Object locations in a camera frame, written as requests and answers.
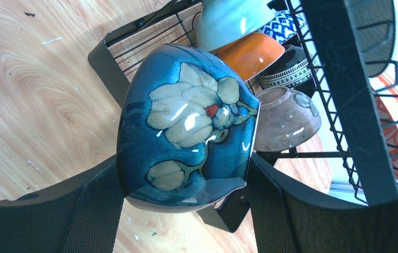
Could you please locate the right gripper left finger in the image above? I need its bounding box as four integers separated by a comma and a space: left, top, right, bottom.
0, 157, 124, 252

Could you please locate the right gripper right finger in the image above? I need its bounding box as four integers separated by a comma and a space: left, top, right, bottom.
248, 154, 398, 252

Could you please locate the beige bowl black rim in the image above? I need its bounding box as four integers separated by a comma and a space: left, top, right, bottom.
254, 86, 322, 152

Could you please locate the black wire dish rack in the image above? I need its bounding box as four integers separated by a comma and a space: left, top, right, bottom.
88, 0, 398, 234

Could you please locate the blue floral glazed bowl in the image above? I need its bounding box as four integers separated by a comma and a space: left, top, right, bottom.
117, 43, 260, 213

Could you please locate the red white patterned bowl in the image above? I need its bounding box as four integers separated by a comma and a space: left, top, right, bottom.
256, 10, 297, 44

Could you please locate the celadon bowl brown rim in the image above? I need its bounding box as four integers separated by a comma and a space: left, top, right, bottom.
196, 0, 276, 52

